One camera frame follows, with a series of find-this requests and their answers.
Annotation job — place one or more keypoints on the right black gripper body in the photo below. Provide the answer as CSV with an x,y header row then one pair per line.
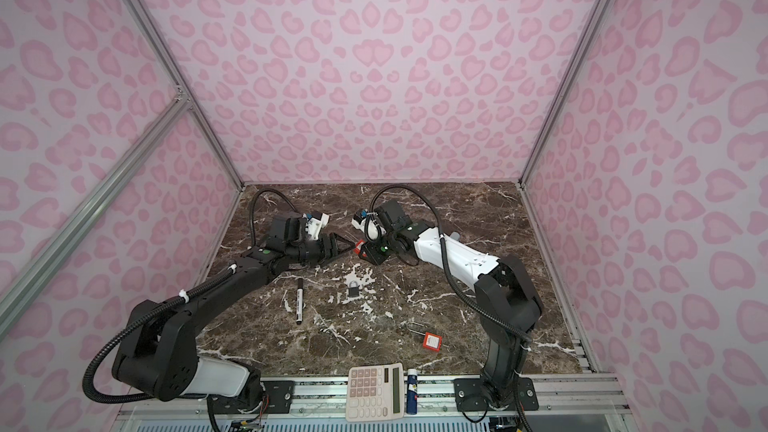
x,y
378,250

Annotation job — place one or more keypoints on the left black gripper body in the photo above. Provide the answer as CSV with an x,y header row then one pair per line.
x,y
326,254

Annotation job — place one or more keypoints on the small grey padlock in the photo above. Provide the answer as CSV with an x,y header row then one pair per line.
x,y
353,289

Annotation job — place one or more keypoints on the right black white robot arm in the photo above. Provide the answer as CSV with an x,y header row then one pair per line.
x,y
498,289

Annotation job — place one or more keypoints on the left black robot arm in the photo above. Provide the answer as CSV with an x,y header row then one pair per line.
x,y
159,357

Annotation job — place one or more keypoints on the black marker pen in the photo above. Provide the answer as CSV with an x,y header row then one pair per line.
x,y
299,301

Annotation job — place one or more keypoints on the blue white glue stick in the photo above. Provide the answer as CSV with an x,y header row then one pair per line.
x,y
412,392

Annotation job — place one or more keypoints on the pink white calculator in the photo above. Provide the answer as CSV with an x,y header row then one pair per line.
x,y
375,393

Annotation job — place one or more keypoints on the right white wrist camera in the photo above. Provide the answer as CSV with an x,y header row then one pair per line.
x,y
367,223

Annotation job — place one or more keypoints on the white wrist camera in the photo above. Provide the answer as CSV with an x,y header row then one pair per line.
x,y
367,223
315,223

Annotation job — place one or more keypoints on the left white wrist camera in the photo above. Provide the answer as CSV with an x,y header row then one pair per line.
x,y
315,223

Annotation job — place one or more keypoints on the aluminium front rail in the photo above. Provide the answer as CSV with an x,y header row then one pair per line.
x,y
582,402

